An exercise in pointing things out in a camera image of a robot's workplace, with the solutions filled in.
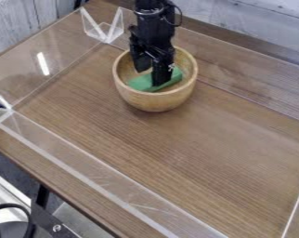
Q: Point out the black table leg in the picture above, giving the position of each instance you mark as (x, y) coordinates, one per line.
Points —
(43, 196)

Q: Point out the clear acrylic corner bracket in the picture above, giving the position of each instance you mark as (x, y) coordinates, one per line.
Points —
(104, 32)

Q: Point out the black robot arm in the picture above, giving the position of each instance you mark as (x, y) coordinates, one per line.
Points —
(152, 3)

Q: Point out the green rectangular block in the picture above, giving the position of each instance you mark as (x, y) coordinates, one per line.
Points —
(142, 83)

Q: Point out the brown wooden bowl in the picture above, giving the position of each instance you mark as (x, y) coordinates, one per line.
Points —
(170, 97)

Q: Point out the clear acrylic front barrier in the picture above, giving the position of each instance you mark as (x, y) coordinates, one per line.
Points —
(124, 206)

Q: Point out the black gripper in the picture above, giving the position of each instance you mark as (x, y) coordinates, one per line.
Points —
(152, 33)

